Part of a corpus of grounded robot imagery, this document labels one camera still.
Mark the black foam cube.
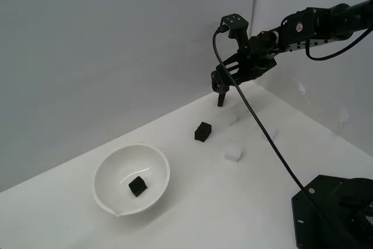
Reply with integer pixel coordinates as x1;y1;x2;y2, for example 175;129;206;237
128;175;148;198
194;121;213;143

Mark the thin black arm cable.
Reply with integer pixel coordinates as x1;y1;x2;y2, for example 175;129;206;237
305;27;373;61

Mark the black camera cable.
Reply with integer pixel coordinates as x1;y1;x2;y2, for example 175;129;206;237
212;26;330;223

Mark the white bowl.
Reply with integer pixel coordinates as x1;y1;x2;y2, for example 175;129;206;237
92;143;171;218

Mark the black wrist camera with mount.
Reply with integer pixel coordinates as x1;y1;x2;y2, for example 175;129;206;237
220;13;249;49

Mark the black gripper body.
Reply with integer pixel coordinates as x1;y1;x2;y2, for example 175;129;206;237
215;31;277;86

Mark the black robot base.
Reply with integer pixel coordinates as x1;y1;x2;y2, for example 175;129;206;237
291;174;373;249

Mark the white foam cube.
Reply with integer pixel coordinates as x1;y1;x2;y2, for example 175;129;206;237
224;142;244;163
261;126;279;142
217;111;238;126

